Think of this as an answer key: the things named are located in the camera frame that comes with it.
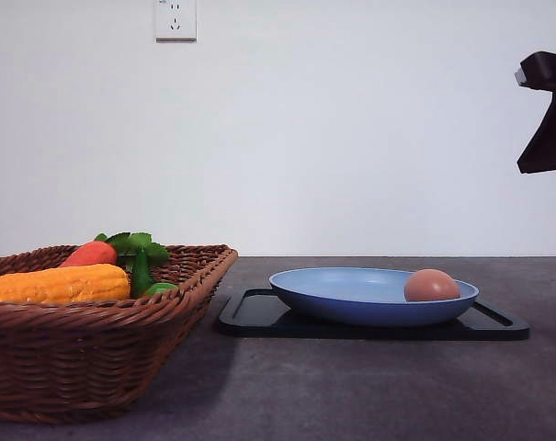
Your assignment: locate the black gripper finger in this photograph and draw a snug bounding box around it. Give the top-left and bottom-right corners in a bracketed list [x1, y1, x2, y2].
[516, 51, 556, 175]

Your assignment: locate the brown egg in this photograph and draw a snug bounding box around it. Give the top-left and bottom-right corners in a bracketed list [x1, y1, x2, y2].
[404, 268, 460, 301]

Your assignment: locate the blue plate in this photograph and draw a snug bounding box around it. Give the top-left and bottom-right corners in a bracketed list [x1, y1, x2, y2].
[269, 267, 479, 327]

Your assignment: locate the black serving tray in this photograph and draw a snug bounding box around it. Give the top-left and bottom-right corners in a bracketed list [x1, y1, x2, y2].
[218, 288, 530, 341]

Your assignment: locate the green toy leafy vegetable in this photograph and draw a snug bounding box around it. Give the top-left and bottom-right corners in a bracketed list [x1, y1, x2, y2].
[95, 232, 177, 298]

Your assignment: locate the orange toy carrot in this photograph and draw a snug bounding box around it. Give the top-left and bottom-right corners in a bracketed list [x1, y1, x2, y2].
[59, 241, 117, 267]

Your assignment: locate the yellow toy corn cob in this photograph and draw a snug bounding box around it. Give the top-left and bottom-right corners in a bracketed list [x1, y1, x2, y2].
[0, 264, 131, 304]

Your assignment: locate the white wall power outlet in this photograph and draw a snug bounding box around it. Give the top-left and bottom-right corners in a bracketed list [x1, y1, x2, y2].
[155, 0, 198, 43]

